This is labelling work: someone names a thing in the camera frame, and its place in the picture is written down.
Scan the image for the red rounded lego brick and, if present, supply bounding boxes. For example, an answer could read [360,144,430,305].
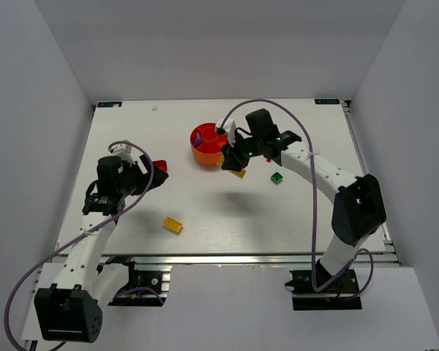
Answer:
[153,159,168,172]

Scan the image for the long yellow lego plate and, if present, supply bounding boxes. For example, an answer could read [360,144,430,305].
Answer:
[217,156,247,179]

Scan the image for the green square lego brick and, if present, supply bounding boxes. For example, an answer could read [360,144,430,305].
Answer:
[270,172,283,185]

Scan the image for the purple butterfly lego brick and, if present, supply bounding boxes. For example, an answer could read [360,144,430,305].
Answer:
[192,132,203,148]

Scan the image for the yellow 2x3 lego brick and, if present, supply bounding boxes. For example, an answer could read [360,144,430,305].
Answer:
[162,216,183,234]

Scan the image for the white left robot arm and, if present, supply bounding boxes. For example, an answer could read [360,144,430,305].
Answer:
[34,151,168,343]

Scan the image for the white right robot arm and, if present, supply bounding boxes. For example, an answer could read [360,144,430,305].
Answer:
[215,109,387,291]

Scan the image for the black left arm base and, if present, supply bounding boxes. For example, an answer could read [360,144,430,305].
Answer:
[97,255,166,307]

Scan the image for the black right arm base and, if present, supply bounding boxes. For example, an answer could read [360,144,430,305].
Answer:
[285,269,362,312]

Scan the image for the orange round divided container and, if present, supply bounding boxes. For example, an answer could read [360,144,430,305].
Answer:
[190,122,228,167]

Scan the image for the blue label top right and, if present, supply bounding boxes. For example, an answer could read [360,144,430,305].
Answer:
[314,98,340,105]

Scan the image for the blue label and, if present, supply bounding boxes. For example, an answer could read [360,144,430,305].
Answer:
[314,98,340,105]
[97,102,122,108]

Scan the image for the blue label top left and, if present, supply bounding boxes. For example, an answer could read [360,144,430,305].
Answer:
[97,102,122,108]

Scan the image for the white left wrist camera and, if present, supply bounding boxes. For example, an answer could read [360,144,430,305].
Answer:
[108,140,137,165]

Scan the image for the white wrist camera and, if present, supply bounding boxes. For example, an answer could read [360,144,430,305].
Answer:
[215,117,236,146]
[108,140,137,165]

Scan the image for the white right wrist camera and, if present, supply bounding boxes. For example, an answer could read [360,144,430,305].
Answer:
[215,117,236,146]

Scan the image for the aluminium front table rail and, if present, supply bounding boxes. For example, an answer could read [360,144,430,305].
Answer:
[53,252,402,267]

